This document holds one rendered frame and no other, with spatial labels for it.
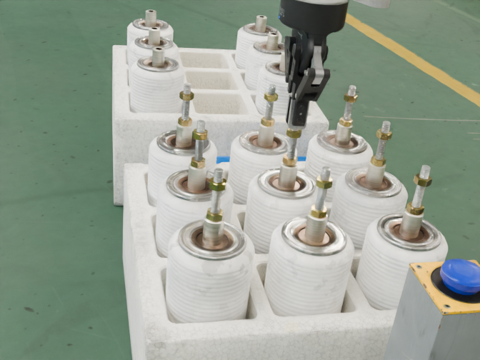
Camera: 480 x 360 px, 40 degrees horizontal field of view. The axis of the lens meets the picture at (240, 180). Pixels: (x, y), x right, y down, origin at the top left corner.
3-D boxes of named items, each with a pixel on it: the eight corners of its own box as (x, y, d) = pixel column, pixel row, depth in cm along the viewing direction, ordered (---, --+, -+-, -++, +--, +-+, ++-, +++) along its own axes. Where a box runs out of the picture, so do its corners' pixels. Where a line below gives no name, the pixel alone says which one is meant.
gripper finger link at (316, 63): (306, 38, 73) (301, 48, 75) (309, 77, 72) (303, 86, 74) (327, 39, 73) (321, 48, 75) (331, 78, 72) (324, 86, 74)
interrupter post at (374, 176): (385, 187, 88) (390, 165, 87) (373, 191, 87) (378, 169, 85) (372, 178, 90) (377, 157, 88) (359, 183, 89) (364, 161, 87)
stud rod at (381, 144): (380, 175, 88) (392, 123, 84) (373, 176, 87) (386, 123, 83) (376, 171, 88) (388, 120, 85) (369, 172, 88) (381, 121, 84)
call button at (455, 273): (468, 273, 62) (473, 256, 61) (490, 301, 59) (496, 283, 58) (429, 276, 61) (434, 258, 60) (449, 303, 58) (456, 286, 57)
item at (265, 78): (291, 144, 138) (303, 61, 129) (302, 166, 130) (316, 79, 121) (245, 143, 136) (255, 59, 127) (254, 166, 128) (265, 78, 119)
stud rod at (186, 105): (180, 136, 92) (183, 84, 88) (180, 132, 93) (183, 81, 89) (187, 136, 92) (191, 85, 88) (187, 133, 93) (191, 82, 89)
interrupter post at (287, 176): (293, 192, 85) (296, 170, 83) (274, 188, 85) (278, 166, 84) (297, 184, 87) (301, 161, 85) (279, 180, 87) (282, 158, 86)
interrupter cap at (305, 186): (308, 207, 82) (308, 202, 82) (249, 193, 84) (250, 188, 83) (320, 180, 88) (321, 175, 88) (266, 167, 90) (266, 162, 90)
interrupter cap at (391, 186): (413, 191, 88) (413, 187, 88) (373, 205, 84) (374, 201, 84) (371, 166, 93) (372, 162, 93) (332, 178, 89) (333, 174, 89)
